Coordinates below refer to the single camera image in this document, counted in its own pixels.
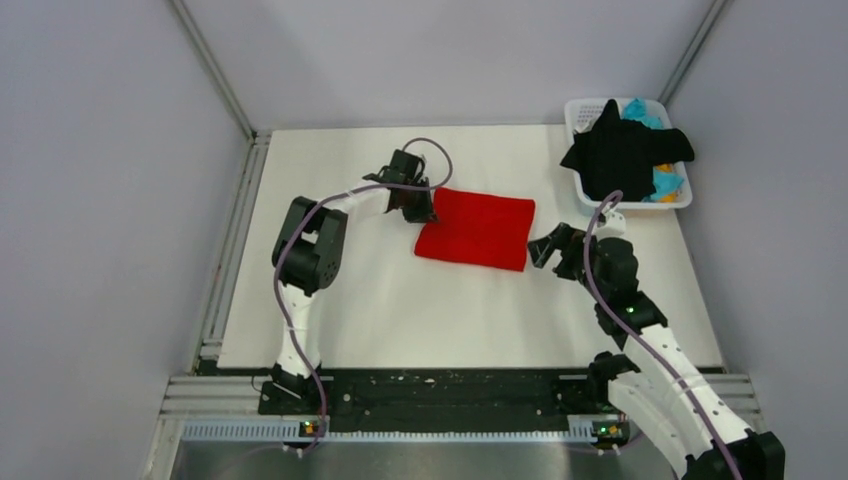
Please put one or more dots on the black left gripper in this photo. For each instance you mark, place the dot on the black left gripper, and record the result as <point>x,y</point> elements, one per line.
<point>424,213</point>

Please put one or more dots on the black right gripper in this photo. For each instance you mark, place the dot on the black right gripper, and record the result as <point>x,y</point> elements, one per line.
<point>570,241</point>

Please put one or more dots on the red t-shirt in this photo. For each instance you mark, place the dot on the red t-shirt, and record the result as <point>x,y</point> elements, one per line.
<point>478,229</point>

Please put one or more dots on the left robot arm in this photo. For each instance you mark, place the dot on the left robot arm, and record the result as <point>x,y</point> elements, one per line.
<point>307,258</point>

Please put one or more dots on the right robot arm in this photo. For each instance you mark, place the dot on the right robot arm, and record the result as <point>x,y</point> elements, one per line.
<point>651,380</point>

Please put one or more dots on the black t-shirt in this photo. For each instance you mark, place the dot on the black t-shirt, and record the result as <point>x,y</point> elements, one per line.
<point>618,155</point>

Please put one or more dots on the blue t-shirt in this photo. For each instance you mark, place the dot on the blue t-shirt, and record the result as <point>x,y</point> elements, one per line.
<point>636,110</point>

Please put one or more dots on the white plastic basket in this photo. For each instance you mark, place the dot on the white plastic basket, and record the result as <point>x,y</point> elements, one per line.
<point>581,116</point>

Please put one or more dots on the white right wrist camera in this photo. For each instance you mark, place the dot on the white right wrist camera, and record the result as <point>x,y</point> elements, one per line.
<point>610,223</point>

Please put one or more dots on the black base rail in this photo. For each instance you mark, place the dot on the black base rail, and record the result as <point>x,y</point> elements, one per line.
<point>472,401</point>

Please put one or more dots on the aluminium frame left rail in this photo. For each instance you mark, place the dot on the aluminium frame left rail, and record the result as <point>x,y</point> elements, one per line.
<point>215,310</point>

